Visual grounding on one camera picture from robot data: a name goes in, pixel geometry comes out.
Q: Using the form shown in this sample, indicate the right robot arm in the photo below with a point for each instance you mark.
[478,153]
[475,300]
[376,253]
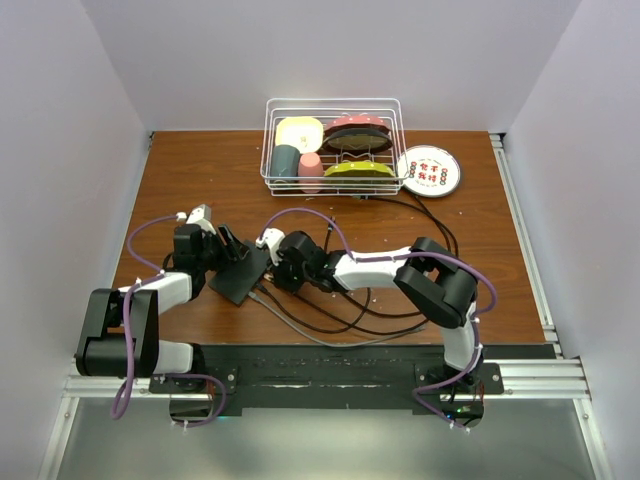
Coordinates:
[441,287]

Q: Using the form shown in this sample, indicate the black network switch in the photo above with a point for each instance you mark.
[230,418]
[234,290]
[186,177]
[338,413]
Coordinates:
[237,280]

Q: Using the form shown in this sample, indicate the cream square bowl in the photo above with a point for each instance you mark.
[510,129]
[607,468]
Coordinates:
[305,133]

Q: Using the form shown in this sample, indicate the pink cup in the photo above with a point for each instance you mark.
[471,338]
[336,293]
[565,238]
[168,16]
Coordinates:
[310,169]

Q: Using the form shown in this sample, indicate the red dotted plate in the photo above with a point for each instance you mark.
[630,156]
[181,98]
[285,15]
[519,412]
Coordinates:
[363,120]

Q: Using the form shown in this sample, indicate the white round printed plate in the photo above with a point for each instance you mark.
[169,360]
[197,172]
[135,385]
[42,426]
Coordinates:
[428,171]

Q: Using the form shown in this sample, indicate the aluminium front rail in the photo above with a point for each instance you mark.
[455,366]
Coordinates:
[517,379]

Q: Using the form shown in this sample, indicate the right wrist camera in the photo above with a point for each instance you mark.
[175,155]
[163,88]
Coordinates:
[270,240]

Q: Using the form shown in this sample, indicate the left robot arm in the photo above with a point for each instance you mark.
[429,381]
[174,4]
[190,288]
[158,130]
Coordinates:
[120,334]

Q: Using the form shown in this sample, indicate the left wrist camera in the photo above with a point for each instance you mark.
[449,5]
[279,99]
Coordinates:
[201,216]

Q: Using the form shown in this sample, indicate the black cable teal band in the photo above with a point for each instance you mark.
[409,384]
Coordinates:
[376,224]

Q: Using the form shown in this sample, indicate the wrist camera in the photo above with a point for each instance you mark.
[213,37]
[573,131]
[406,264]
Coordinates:
[201,216]
[270,240]

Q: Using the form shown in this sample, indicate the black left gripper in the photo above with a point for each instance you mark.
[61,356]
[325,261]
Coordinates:
[234,248]

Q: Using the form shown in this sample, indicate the yellow-green dotted plate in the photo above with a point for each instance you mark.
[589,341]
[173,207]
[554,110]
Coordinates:
[359,169]

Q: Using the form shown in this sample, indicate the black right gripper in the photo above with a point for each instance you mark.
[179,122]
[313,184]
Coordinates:
[280,280]

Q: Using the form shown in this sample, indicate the white wire dish rack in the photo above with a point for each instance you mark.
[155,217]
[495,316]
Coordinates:
[325,110]

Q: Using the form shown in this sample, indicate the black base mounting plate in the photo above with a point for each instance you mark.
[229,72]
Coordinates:
[398,369]

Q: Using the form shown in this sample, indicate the grey-blue mug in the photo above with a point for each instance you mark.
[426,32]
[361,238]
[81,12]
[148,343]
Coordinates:
[284,161]

